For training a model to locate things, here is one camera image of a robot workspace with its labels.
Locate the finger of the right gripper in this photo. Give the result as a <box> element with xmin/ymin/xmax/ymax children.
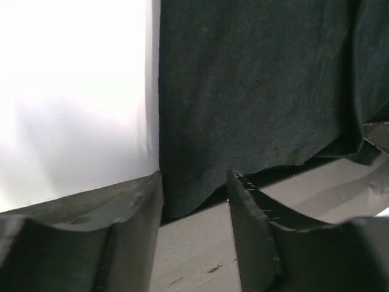
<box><xmin>363</xmin><ymin>122</ymin><xmax>389</xmax><ymax>153</ymax></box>

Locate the black t shirt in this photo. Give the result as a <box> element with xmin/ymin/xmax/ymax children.
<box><xmin>159</xmin><ymin>1</ymin><xmax>388</xmax><ymax>218</ymax></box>

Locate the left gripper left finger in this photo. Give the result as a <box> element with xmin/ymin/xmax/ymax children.
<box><xmin>1</xmin><ymin>172</ymin><xmax>164</xmax><ymax>291</ymax></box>

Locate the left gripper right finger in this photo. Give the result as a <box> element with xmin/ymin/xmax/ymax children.
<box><xmin>227</xmin><ymin>170</ymin><xmax>388</xmax><ymax>292</ymax></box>

